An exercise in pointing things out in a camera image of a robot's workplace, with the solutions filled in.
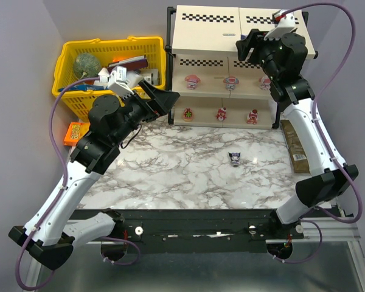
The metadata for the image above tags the pink bear strawberry toy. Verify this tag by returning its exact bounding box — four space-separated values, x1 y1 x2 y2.
182 108 194 122

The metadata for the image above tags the pink blue-bow bunny toy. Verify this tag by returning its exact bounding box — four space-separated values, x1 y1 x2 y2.
184 74 201 90

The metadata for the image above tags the white pink bunny toy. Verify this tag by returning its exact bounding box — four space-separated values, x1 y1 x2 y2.
259 75 271 91

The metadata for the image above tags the pink round bunny toy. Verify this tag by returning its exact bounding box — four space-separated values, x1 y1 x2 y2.
223 76 239 91

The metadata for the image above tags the red bear cream toy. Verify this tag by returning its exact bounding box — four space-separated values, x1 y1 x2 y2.
215 107 227 122

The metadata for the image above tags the red white bear toy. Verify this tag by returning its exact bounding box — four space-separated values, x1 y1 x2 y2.
246 109 258 125

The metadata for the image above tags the black purple-bow cat toy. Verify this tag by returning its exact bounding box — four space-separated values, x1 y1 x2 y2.
228 152 241 167

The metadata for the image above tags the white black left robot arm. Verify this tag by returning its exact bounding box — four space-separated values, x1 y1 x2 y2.
9 81 180 271

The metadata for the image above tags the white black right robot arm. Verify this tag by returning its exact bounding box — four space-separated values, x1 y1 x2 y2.
236 29 363 226

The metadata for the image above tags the beige three-tier shelf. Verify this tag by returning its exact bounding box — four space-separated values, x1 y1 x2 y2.
166 5 317 129

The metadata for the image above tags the white cylindrical can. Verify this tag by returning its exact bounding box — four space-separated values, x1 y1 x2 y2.
141 69 159 86

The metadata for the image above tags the white small box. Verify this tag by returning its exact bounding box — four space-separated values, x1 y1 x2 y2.
126 71 144 88

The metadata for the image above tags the dark red book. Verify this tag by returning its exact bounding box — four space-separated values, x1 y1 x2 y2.
107 55 148 72

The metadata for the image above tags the blue flat package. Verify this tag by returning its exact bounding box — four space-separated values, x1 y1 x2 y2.
68 84 105 92

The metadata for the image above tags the yellow plastic shopping basket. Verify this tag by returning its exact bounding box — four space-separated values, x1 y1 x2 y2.
51 36 166 122

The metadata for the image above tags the orange snack box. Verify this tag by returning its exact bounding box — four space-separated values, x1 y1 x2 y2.
63 122 90 147

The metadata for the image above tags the green round melon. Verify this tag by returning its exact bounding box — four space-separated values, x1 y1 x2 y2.
72 53 102 79

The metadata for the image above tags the brown coffee bag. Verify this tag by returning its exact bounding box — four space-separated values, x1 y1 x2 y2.
280 120 310 174

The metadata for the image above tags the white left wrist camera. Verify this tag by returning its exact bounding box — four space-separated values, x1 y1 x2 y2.
98 66 134 99

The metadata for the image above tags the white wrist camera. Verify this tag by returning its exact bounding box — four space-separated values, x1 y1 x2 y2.
263 10 296 41
98 66 134 99

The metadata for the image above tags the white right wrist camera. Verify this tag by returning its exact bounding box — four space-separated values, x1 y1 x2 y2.
263 10 296 41

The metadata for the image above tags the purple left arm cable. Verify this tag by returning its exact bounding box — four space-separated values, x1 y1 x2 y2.
15 75 110 290

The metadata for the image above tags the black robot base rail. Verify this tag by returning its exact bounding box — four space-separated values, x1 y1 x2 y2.
69 208 305 255

